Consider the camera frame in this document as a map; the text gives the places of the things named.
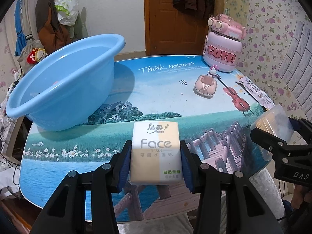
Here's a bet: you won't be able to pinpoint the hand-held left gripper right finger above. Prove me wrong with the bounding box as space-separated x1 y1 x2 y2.
180 140 278 234

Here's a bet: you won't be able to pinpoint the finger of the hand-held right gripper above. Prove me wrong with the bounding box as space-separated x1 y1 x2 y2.
251 126 289 157
289 117 312 147

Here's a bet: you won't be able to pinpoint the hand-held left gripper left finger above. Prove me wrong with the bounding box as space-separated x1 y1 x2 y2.
36 140 133 234

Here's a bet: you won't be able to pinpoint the clear toothpick box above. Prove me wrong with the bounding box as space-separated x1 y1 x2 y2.
251 104 294 143

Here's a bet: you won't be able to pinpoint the white and yellow tissue pack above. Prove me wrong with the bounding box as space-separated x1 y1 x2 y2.
129 121 185 185

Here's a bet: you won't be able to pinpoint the small pink case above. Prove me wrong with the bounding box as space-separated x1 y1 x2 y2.
193 74 217 99

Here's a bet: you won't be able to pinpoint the small cat figurine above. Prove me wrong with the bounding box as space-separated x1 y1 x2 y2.
207 65 219 78

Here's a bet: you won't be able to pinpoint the blue plastic basin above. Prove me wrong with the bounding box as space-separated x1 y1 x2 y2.
5 35 126 131

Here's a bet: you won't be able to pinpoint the person's right leg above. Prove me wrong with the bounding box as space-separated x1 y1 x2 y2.
251 168 286 222

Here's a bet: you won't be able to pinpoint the person's leg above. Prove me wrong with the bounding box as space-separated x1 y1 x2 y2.
156 212 195 234
251 168 286 222

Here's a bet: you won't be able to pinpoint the lilac duck print packet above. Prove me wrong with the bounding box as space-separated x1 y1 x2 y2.
235 76 277 110

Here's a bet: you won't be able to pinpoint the person's left leg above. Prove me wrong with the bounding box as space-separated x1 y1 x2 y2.
156 212 195 234

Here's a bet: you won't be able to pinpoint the pink water jug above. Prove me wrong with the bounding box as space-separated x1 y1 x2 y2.
203 13 245 73

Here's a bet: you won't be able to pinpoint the red and yellow plush toy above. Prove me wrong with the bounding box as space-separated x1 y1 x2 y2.
26 47 47 64

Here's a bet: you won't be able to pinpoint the grey bag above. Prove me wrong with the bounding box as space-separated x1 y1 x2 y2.
19 39 47 71

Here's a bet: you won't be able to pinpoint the brown wooden door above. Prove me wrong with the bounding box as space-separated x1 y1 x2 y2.
143 0 215 56

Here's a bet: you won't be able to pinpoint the brown hooded jacket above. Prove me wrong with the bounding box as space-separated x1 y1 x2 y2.
35 0 72 54

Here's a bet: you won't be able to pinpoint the white plastic bag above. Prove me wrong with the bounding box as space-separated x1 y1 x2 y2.
54 0 81 26

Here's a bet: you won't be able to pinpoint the blue garment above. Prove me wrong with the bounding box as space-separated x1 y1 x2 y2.
14 0 27 56

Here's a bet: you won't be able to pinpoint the hanging clothes on left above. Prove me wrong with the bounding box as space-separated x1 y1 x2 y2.
5 0 74 61

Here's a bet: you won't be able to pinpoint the grey brick wall sticker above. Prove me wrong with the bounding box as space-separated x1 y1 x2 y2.
275 21 312 103

